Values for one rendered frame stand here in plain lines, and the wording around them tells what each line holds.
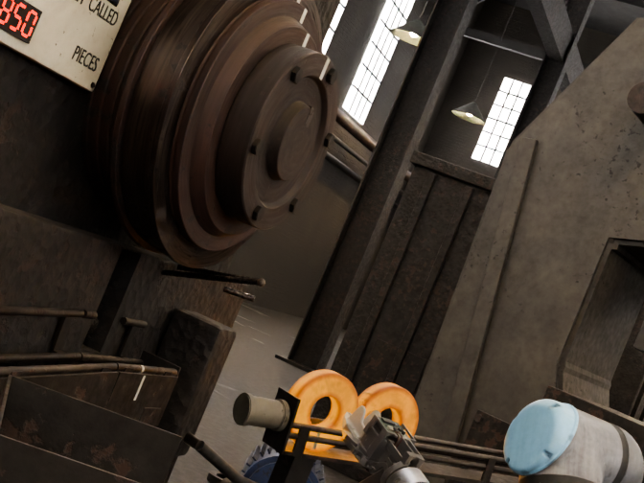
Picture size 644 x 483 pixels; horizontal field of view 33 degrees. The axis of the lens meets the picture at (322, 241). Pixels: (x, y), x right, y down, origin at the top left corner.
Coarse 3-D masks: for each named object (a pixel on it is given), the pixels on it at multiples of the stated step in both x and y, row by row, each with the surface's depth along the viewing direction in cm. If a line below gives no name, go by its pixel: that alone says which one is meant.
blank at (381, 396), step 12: (384, 384) 213; (396, 384) 215; (360, 396) 211; (372, 396) 210; (384, 396) 211; (396, 396) 213; (408, 396) 214; (372, 408) 210; (384, 408) 212; (396, 408) 213; (408, 408) 215; (396, 420) 216; (408, 420) 216
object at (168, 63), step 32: (192, 0) 148; (224, 0) 146; (256, 0) 153; (192, 32) 145; (320, 32) 176; (160, 64) 145; (192, 64) 144; (160, 96) 144; (128, 128) 147; (160, 128) 143; (128, 160) 148; (160, 160) 146; (128, 192) 151; (160, 192) 149; (160, 224) 152; (192, 256) 164; (224, 256) 174
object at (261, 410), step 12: (240, 396) 197; (252, 396) 196; (240, 408) 196; (252, 408) 194; (264, 408) 196; (276, 408) 197; (288, 408) 199; (240, 420) 195; (252, 420) 195; (264, 420) 196; (276, 420) 197
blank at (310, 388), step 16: (304, 384) 201; (320, 384) 202; (336, 384) 204; (352, 384) 206; (304, 400) 201; (336, 400) 205; (352, 400) 207; (304, 416) 202; (336, 416) 206; (320, 448) 205
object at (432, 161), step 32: (416, 160) 585; (416, 192) 585; (448, 192) 579; (480, 192) 574; (416, 224) 581; (448, 224) 576; (384, 256) 585; (416, 256) 579; (448, 256) 574; (384, 288) 579; (416, 288) 577; (448, 288) 571; (352, 320) 585; (384, 320) 579; (416, 320) 571; (352, 352) 582; (384, 352) 576; (416, 352) 571; (416, 384) 567; (320, 416) 582; (384, 416) 570
